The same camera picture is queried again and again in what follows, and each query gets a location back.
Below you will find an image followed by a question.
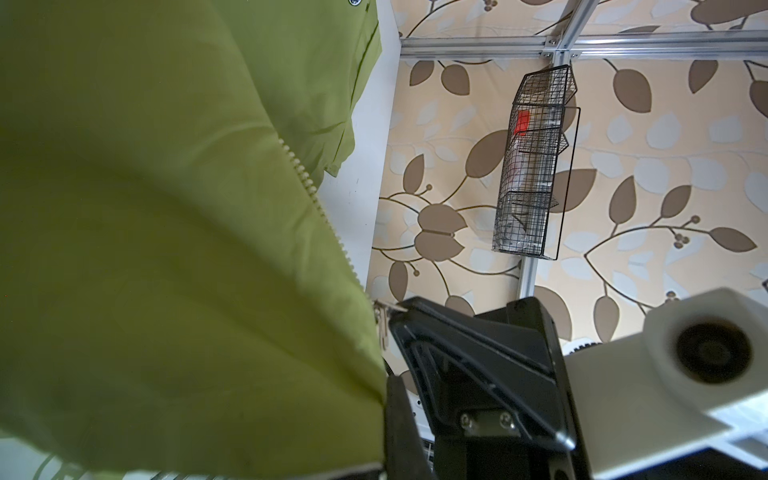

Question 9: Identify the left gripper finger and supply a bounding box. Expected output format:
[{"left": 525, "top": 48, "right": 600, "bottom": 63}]
[{"left": 384, "top": 376, "right": 434, "bottom": 480}]

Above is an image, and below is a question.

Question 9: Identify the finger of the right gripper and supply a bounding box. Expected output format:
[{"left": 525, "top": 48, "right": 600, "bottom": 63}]
[{"left": 389, "top": 297, "right": 576, "bottom": 452}]

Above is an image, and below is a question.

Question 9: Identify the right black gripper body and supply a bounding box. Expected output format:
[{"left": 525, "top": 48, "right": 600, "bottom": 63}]
[{"left": 431, "top": 296, "right": 592, "bottom": 480}]

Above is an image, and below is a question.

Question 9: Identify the green zip-up hooded jacket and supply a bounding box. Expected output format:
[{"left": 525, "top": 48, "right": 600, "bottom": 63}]
[{"left": 1, "top": 1, "right": 386, "bottom": 479}]

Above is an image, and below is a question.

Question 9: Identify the red-capped item in basket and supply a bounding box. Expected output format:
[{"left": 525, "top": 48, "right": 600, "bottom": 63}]
[{"left": 513, "top": 110, "right": 531, "bottom": 136}]

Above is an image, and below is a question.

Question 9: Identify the black wire basket right wall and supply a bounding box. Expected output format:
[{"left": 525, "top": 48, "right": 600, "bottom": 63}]
[{"left": 492, "top": 65, "right": 580, "bottom": 261}]

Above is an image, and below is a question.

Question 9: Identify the aluminium frame back crossbar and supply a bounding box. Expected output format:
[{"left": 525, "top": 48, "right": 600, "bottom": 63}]
[{"left": 400, "top": 36, "right": 558, "bottom": 61}]

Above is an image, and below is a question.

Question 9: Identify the aluminium frame right post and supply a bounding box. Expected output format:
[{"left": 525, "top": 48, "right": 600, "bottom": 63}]
[{"left": 545, "top": 0, "right": 600, "bottom": 55}]

